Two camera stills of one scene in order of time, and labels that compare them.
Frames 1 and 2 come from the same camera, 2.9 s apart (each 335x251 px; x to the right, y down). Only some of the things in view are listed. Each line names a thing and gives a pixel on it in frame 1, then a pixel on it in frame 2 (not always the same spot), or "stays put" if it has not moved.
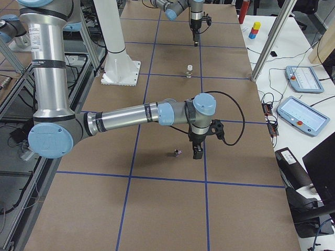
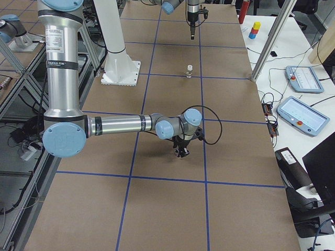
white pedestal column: [120, 70] stays put
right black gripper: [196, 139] → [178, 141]
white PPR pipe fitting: [189, 72] stays put
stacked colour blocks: [254, 31] stays put
